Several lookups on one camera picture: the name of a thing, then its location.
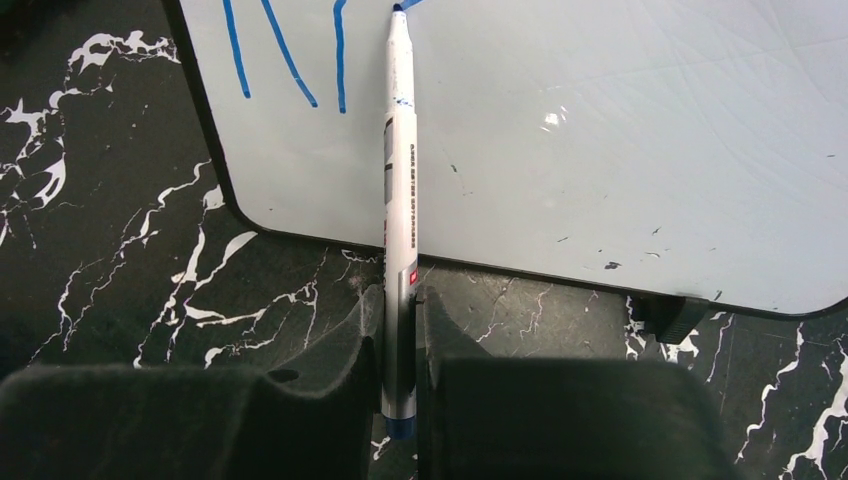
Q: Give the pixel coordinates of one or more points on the white whiteboard black frame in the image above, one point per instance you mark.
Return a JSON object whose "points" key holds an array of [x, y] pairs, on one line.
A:
{"points": [[680, 148]]}

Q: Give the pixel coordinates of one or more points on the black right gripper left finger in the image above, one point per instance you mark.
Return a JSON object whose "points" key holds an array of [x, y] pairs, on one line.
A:
{"points": [[309, 418]]}

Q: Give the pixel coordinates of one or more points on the white whiteboard marker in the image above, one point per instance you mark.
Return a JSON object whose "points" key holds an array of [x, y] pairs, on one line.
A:
{"points": [[398, 390]]}

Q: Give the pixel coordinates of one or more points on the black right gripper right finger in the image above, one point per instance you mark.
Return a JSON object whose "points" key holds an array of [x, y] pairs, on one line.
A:
{"points": [[487, 417]]}

